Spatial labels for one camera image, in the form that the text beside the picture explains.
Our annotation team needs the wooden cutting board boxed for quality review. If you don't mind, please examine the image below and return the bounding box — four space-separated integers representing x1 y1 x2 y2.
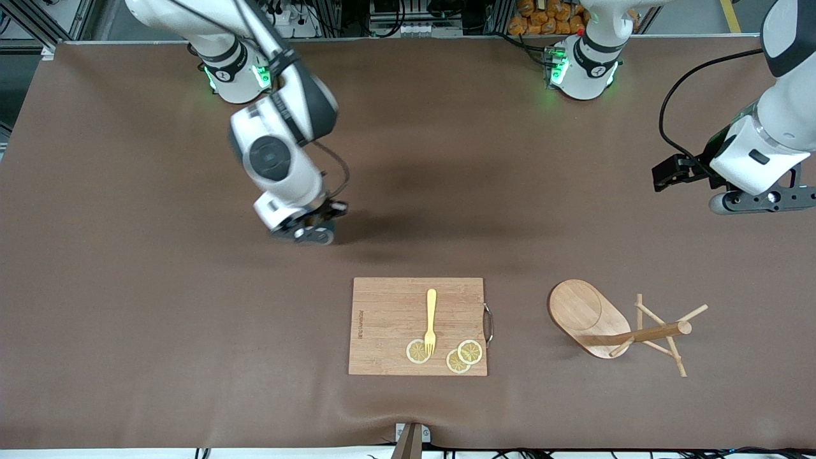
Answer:
347 277 495 377

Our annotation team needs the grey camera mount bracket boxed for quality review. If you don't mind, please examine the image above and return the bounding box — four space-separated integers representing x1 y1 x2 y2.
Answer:
390 421 432 459

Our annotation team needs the white power strip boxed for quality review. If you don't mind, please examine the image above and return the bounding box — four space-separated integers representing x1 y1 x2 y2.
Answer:
268 5 321 39

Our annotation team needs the aluminium frame post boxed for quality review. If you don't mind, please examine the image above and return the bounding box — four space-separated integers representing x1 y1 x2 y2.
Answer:
0 0 98 59

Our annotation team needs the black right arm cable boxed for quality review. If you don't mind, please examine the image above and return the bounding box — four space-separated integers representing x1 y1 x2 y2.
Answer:
311 140 351 200

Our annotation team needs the orange snack packet pile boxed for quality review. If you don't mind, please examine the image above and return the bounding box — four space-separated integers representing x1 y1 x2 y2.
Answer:
507 0 639 36

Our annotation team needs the yellow plastic fork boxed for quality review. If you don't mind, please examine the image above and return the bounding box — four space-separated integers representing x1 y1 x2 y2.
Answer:
423 288 439 357

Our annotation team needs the wooden mug tree rack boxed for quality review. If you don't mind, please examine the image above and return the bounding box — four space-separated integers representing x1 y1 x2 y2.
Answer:
546 279 710 379

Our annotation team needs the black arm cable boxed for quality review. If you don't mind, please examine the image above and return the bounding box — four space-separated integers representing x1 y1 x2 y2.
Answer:
658 47 767 161
311 140 351 200

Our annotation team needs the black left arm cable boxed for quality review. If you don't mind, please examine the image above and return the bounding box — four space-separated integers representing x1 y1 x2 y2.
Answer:
658 47 767 161

